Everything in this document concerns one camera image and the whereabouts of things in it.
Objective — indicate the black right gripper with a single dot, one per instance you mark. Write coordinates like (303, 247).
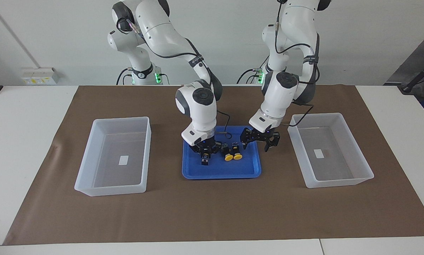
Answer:
(206, 147)

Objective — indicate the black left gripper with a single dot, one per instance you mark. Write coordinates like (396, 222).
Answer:
(263, 135)

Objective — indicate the green push button switch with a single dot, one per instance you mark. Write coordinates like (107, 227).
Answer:
(206, 163)

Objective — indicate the yellow push button switch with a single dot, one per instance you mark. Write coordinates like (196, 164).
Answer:
(237, 156)
(228, 157)

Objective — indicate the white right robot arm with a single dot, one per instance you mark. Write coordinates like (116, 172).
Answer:
(197, 106)

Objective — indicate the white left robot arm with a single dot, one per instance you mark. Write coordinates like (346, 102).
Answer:
(279, 95)

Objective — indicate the blue plastic tray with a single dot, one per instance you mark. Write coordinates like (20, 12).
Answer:
(226, 170)

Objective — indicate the brown table mat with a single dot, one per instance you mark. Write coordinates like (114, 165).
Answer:
(215, 212)

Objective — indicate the white paper label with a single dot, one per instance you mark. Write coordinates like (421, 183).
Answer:
(318, 153)
(123, 160)

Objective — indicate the translucent white plastic box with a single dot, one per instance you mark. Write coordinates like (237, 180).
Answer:
(109, 173)
(339, 170)

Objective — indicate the black tripod stand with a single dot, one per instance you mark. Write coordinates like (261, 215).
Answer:
(417, 76)

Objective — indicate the white wall socket box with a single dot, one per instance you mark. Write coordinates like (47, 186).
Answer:
(38, 76)

